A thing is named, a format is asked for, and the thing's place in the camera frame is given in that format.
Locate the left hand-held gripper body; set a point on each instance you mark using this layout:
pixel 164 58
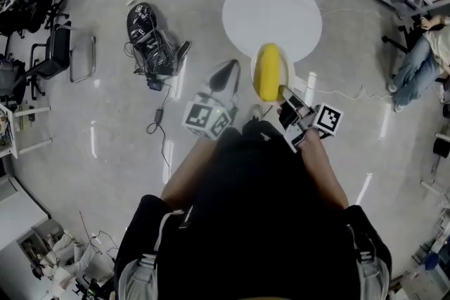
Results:
pixel 205 116

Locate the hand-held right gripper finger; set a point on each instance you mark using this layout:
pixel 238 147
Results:
pixel 294 97
pixel 289 115

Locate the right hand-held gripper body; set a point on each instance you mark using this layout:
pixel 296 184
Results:
pixel 321 119

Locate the white plate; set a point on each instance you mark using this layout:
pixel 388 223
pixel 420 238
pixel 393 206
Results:
pixel 289 68

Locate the yellow corn cob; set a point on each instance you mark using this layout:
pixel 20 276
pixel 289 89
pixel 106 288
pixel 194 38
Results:
pixel 267 70

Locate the person's left forearm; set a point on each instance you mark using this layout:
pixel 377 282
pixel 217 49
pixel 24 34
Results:
pixel 188 172

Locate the person's right forearm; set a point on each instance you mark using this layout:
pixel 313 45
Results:
pixel 321 168

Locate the person's white shoe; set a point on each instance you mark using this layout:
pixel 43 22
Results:
pixel 254 111

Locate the round white table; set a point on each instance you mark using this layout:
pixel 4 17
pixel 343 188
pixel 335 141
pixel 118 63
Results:
pixel 272 7

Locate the person's black clothing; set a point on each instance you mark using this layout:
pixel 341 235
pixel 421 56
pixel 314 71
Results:
pixel 256 221

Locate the black office chair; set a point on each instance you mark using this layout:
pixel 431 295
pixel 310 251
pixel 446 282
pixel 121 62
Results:
pixel 52 56

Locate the small white side table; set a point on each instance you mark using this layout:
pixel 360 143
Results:
pixel 10 130

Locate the white plastic bags pile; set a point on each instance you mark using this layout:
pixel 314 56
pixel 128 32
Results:
pixel 70 263

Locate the white cabinet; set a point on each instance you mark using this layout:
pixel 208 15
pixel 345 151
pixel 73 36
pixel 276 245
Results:
pixel 17 214

